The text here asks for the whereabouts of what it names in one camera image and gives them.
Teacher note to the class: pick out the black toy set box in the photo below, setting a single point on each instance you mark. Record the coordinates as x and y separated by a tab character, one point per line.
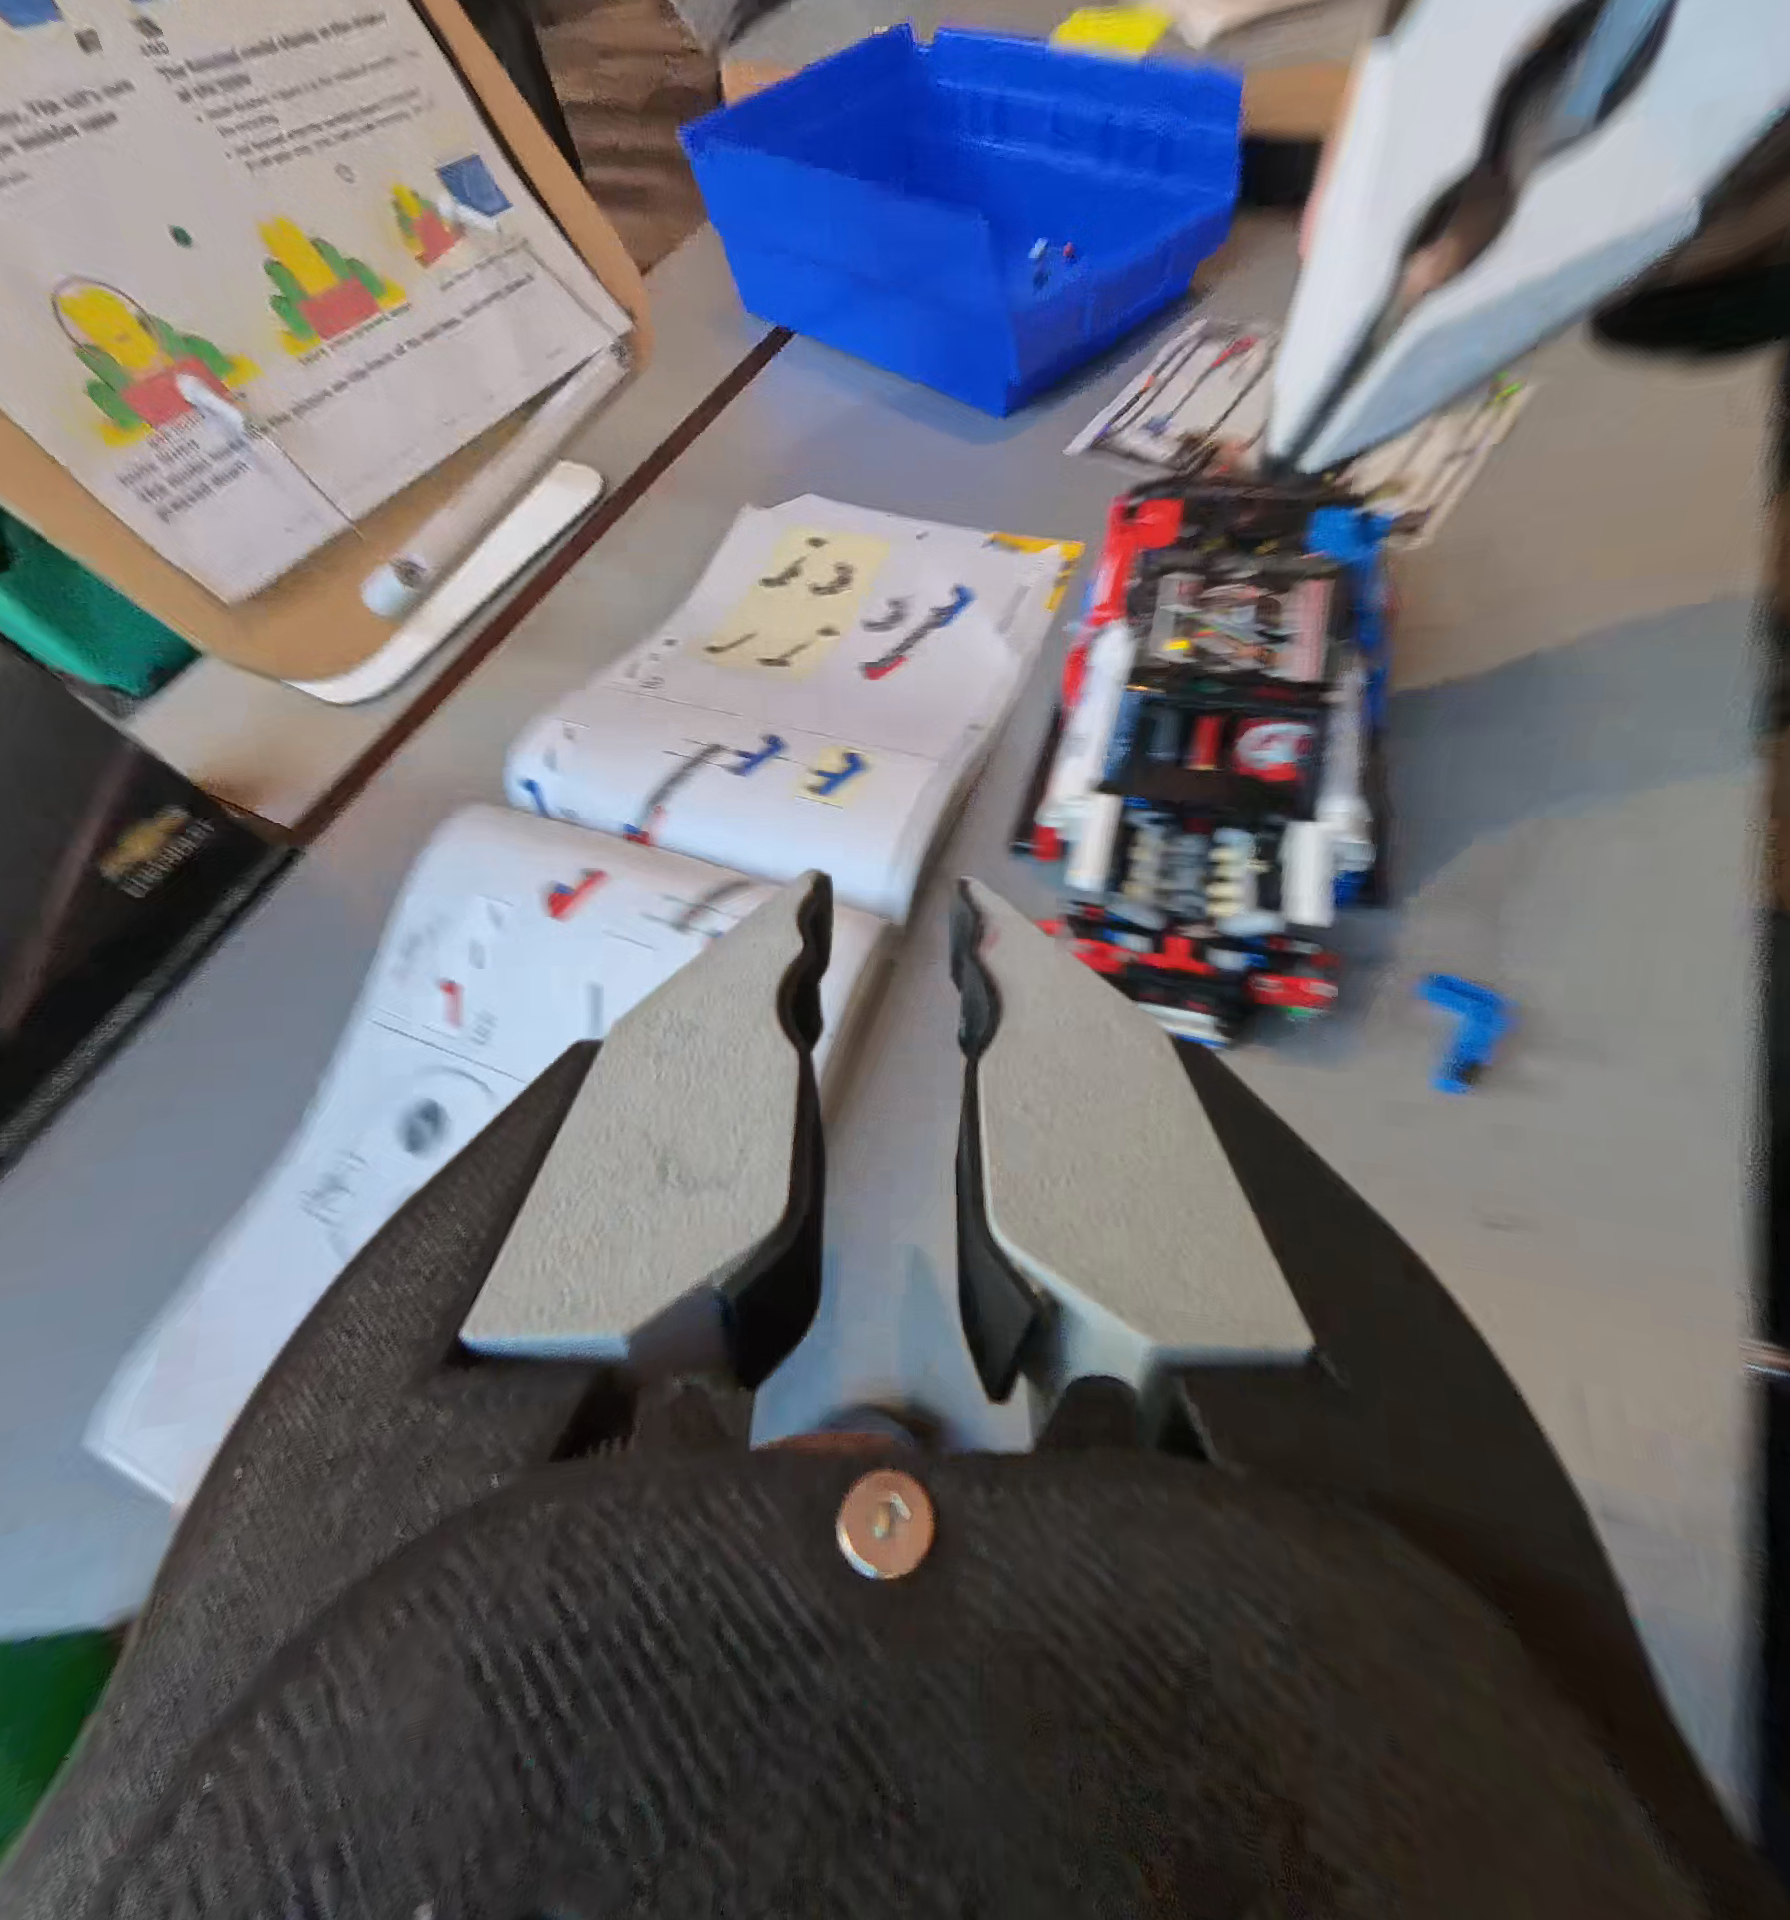
85	900

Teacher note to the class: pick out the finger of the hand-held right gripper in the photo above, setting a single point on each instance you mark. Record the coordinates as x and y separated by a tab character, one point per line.
1359	195
1630	211

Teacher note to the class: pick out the teal plastic bin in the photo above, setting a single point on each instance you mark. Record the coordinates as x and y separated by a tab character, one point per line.
56	615

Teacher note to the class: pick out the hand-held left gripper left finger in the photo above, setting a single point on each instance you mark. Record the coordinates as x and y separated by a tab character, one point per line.
654	1169

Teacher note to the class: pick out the blue plastic bin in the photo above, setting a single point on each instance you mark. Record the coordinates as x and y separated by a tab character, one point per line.
896	285

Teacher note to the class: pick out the blue angled brick beam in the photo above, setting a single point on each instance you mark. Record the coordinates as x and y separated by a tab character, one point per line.
1464	1020

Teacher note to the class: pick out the instruction sheet on stand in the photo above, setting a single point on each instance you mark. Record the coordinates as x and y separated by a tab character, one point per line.
56	509

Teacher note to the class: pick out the open building instruction booklet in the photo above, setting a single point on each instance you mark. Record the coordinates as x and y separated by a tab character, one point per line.
776	720

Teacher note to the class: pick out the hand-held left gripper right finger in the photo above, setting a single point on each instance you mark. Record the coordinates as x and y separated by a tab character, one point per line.
1120	1185

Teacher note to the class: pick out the adjoining grey desk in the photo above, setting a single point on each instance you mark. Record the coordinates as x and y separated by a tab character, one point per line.
251	751

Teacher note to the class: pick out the yellow notepad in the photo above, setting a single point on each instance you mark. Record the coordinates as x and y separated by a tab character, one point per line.
1113	29

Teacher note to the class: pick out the toy brick race car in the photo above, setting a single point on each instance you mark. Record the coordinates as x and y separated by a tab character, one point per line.
1211	751

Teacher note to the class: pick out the printed instruction sheet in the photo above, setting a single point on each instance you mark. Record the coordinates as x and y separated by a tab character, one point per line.
310	152

